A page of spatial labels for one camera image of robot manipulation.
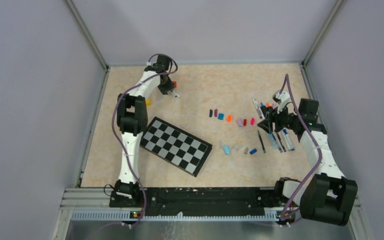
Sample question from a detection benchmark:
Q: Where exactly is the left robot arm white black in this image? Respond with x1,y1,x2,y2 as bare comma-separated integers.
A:
111,53,178,207

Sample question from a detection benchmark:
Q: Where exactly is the black highlighter blue tip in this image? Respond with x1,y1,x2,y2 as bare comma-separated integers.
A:
260,102,267,112

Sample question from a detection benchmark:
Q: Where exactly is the black gel pen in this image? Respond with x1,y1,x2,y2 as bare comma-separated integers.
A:
257,130,266,154

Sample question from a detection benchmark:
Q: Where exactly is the light blue eraser bar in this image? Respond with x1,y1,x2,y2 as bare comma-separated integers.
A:
266,133,278,150

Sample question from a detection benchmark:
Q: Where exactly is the light blue highlighter cap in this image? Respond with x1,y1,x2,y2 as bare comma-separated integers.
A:
222,145,231,155

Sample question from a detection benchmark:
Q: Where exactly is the pale purple highlighter cap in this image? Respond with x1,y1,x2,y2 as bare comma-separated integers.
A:
235,118,245,127

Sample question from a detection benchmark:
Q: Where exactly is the black white chessboard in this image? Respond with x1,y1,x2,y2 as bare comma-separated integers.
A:
140,117,213,177

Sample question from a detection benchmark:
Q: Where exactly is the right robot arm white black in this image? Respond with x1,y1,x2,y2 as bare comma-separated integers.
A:
258,98,358,226

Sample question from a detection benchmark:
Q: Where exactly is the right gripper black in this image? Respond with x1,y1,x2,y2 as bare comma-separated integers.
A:
257,101,301,134

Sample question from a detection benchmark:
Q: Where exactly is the thin dark pen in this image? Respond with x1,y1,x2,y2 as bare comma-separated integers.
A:
276,132,287,152

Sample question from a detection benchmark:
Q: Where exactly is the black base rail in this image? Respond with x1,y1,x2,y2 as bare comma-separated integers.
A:
109,187,287,217

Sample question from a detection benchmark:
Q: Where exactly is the blue cap of marker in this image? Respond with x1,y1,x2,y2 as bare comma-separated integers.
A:
249,148,257,155

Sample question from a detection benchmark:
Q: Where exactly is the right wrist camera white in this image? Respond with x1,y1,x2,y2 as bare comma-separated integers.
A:
272,90,292,114

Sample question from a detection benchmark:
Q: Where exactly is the white marker blue band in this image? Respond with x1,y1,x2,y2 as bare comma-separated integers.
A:
282,128,295,151

